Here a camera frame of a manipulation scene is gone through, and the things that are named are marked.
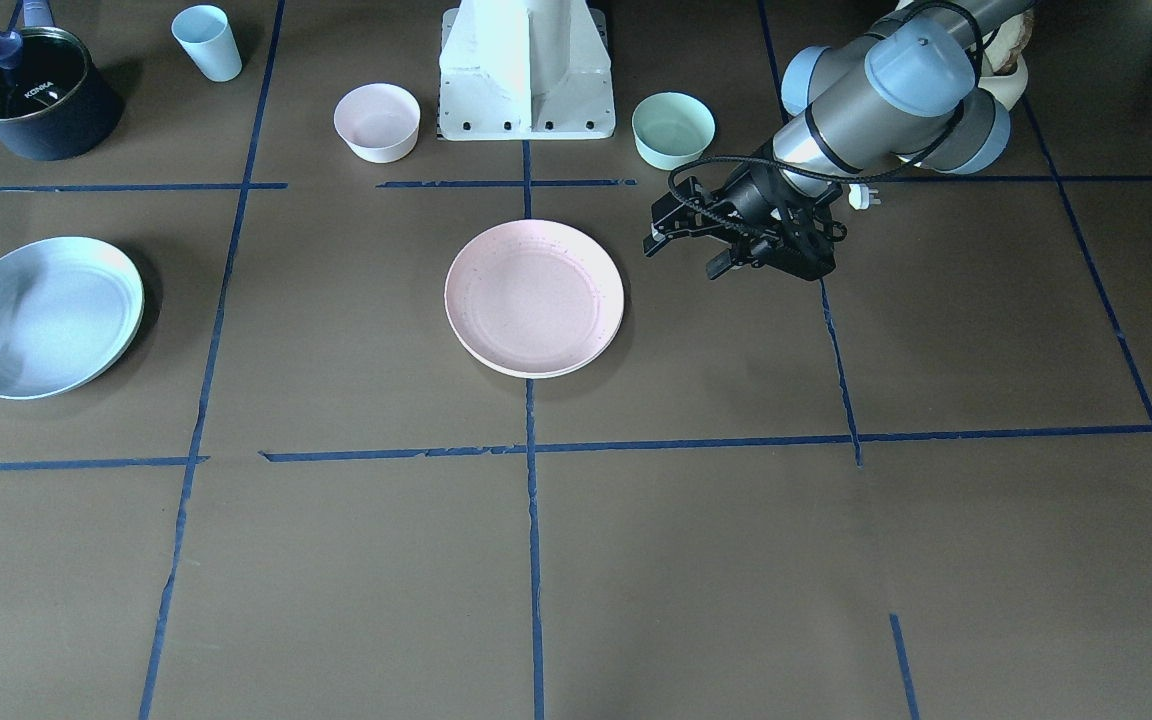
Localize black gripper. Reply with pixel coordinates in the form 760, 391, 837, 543
705, 161, 847, 281

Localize blue plate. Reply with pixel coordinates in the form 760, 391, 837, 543
0, 236, 145, 400

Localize pink plate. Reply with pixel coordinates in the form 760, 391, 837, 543
444, 220, 626, 377

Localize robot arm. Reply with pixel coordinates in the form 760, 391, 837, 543
707, 1, 1030, 281

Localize green bowl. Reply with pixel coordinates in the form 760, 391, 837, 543
631, 92, 717, 170

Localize dark blue saucepan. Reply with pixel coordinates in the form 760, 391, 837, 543
0, 1, 126, 161

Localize cream plate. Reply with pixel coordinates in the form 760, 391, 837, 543
445, 302, 626, 379

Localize cream toaster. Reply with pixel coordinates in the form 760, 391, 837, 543
896, 1, 1034, 176

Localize bread slice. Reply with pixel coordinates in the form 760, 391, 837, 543
982, 9, 1034, 76

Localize light blue cup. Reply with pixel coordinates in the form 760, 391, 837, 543
170, 3, 242, 83

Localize pink bowl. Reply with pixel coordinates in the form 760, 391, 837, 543
333, 83, 422, 164

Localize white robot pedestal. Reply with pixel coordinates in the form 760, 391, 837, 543
435, 1, 616, 142

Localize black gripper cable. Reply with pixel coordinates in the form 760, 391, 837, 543
667, 10, 987, 226

